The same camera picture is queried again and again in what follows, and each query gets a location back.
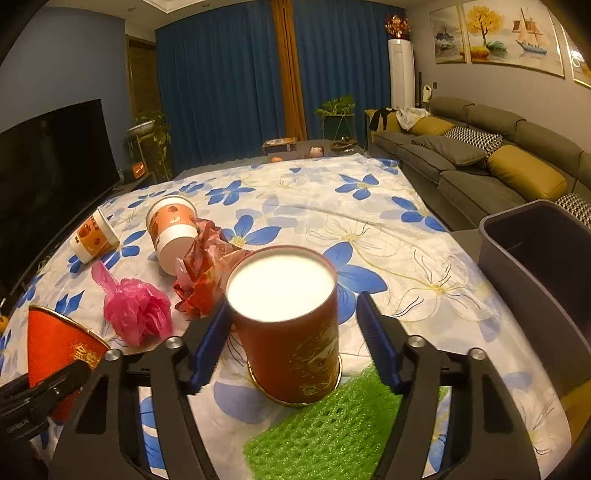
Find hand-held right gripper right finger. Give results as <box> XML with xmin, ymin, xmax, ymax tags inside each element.
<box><xmin>356</xmin><ymin>291</ymin><xmax>541</xmax><ymax>480</ymax></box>

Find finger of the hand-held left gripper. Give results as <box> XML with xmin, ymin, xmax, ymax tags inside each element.
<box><xmin>0</xmin><ymin>361</ymin><xmax>96</xmax><ymax>408</ymax></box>

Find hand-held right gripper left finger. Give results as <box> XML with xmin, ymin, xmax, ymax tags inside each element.
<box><xmin>48</xmin><ymin>299</ymin><xmax>236</xmax><ymax>480</ymax></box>

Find red gold-printed container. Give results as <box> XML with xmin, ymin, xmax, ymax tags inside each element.
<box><xmin>27</xmin><ymin>305</ymin><xmax>112</xmax><ymax>423</ymax></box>

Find red plastic wrapper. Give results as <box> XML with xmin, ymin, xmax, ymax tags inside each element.
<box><xmin>173</xmin><ymin>218</ymin><xmax>254</xmax><ymax>318</ymax></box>

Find red can white lid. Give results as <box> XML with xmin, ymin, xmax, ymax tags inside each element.
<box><xmin>225</xmin><ymin>246</ymin><xmax>342</xmax><ymax>404</ymax></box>

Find pink plastic bag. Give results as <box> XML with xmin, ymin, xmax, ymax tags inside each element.
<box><xmin>91</xmin><ymin>261</ymin><xmax>173</xmax><ymax>348</ymax></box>

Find green foam net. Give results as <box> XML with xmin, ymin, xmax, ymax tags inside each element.
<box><xmin>243</xmin><ymin>364</ymin><xmax>451</xmax><ymax>480</ymax></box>

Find orange print paper cup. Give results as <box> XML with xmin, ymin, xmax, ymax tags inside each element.
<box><xmin>69</xmin><ymin>206</ymin><xmax>121</xmax><ymax>265</ymax></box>
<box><xmin>146</xmin><ymin>195</ymin><xmax>199</xmax><ymax>276</ymax></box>

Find grey plastic bin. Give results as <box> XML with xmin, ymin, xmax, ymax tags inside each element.
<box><xmin>479</xmin><ymin>199</ymin><xmax>591</xmax><ymax>411</ymax></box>

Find grey sofa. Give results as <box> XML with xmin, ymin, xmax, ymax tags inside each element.
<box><xmin>365</xmin><ymin>95</ymin><xmax>591</xmax><ymax>232</ymax></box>

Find black television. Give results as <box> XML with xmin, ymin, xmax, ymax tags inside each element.
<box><xmin>0</xmin><ymin>98</ymin><xmax>122</xmax><ymax>296</ymax></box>

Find grey pillow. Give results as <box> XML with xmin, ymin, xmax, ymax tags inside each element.
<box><xmin>412</xmin><ymin>136</ymin><xmax>490</xmax><ymax>166</ymax></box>

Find dark coffee table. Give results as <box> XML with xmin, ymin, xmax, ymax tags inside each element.
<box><xmin>261</xmin><ymin>138</ymin><xmax>365</xmax><ymax>162</ymax></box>

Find large yellow cushion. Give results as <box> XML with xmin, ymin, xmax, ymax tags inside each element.
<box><xmin>561</xmin><ymin>383</ymin><xmax>591</xmax><ymax>444</ymax></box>

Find tall plant stand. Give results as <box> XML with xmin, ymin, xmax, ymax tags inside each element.
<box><xmin>127</xmin><ymin>134</ymin><xmax>160</xmax><ymax>178</ymax></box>

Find flat printed box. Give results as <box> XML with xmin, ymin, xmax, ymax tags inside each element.
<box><xmin>262</xmin><ymin>137</ymin><xmax>297</xmax><ymax>155</ymax></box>

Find small yellow pillow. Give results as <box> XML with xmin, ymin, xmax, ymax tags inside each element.
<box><xmin>409</xmin><ymin>116</ymin><xmax>455</xmax><ymax>137</ymax></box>

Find black garment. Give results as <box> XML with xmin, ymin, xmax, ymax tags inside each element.
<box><xmin>367</xmin><ymin>108</ymin><xmax>398</xmax><ymax>134</ymax></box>

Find black white patterned pillow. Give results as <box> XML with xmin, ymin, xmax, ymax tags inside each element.
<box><xmin>556</xmin><ymin>194</ymin><xmax>591</xmax><ymax>217</ymax></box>
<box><xmin>443</xmin><ymin>126</ymin><xmax>505</xmax><ymax>153</ymax></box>

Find trailing potted plant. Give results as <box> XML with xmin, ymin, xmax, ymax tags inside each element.
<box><xmin>127</xmin><ymin>111</ymin><xmax>174</xmax><ymax>183</ymax></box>

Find white garment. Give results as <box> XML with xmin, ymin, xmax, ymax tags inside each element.
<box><xmin>396</xmin><ymin>107</ymin><xmax>430</xmax><ymax>131</ymax></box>

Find leafy potted plant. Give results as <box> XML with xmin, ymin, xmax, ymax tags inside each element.
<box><xmin>315</xmin><ymin>95</ymin><xmax>357</xmax><ymax>118</ymax></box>

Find blue curtain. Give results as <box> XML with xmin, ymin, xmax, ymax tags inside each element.
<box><xmin>291</xmin><ymin>0</ymin><xmax>407</xmax><ymax>141</ymax></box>
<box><xmin>154</xmin><ymin>0</ymin><xmax>289</xmax><ymax>169</ymax></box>

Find white standing air conditioner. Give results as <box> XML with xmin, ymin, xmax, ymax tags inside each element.
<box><xmin>387</xmin><ymin>39</ymin><xmax>415</xmax><ymax>112</ymax></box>

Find wooden door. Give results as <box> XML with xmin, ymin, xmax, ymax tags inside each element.
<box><xmin>127</xmin><ymin>39</ymin><xmax>160</xmax><ymax>134</ymax></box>

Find orange curtain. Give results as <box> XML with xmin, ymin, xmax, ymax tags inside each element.
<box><xmin>271</xmin><ymin>0</ymin><xmax>308</xmax><ymax>141</ymax></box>

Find red gold flower ornament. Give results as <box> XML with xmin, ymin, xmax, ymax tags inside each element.
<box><xmin>385</xmin><ymin>14</ymin><xmax>413</xmax><ymax>40</ymax></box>

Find small landscape painting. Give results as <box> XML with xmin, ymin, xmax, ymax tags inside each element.
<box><xmin>428</xmin><ymin>4</ymin><xmax>468</xmax><ymax>64</ymax></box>

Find sailboat and tree painting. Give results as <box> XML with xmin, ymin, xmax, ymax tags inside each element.
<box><xmin>462</xmin><ymin>0</ymin><xmax>566</xmax><ymax>79</ymax></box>

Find purple abstract painting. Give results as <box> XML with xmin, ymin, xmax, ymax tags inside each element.
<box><xmin>561</xmin><ymin>23</ymin><xmax>591</xmax><ymax>88</ymax></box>

